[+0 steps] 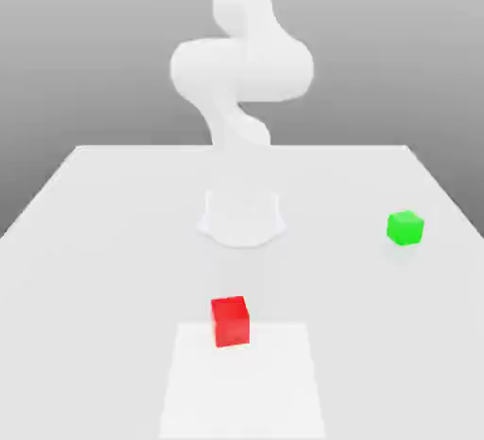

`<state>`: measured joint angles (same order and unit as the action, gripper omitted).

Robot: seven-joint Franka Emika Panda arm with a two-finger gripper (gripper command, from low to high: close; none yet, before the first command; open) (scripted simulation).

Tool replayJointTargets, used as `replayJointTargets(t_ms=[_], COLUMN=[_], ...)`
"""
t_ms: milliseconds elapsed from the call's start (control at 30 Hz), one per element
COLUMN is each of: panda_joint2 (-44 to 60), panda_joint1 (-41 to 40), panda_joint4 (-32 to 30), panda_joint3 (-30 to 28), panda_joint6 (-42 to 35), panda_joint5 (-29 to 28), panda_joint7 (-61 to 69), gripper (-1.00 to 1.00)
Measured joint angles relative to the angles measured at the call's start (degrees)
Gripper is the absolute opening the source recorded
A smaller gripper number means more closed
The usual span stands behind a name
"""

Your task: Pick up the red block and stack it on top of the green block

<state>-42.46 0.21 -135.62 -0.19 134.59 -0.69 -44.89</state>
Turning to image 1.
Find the small green cube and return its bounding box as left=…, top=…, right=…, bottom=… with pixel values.
left=386, top=209, right=425, bottom=247

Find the small red cube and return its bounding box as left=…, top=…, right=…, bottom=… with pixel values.
left=210, top=294, right=251, bottom=349

